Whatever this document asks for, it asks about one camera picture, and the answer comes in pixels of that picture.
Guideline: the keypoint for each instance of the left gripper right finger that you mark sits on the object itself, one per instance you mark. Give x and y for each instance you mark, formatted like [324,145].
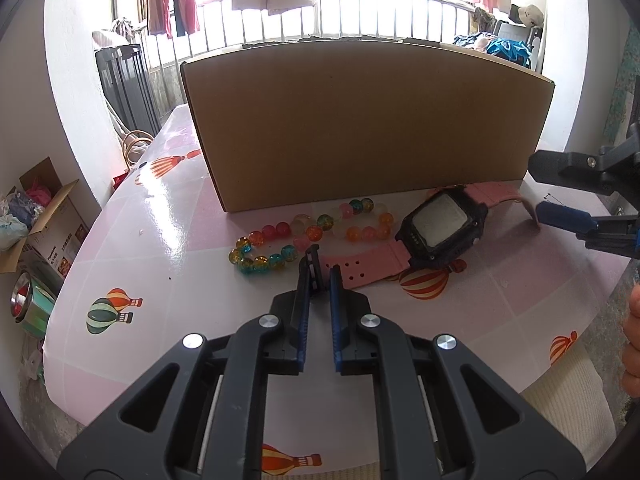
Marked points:
[441,412]

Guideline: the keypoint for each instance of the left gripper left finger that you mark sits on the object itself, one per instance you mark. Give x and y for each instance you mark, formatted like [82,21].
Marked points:
[199,411]

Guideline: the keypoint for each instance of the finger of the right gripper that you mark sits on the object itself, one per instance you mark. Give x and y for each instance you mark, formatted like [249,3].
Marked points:
[604,174]
[617,235]

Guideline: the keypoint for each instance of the pink strap digital watch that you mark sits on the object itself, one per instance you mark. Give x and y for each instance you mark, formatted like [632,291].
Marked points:
[432,236]

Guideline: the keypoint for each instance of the right hand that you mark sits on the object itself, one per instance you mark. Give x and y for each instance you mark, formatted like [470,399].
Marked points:
[631,353]

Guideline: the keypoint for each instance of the green metallic bucket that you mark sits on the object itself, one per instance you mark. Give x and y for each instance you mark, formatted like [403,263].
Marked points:
[31,305]

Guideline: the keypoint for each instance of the open cardboard box with clothes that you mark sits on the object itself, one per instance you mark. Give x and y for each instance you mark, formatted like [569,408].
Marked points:
[57,234]

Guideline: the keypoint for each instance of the large brown cardboard box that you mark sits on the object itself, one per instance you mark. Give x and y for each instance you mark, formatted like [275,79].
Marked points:
[313,120]

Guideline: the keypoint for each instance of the metal balcony railing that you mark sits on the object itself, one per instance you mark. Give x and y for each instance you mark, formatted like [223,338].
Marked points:
[222,27]

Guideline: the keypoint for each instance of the red tote bag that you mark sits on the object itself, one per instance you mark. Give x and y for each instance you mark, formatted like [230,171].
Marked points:
[134,144]

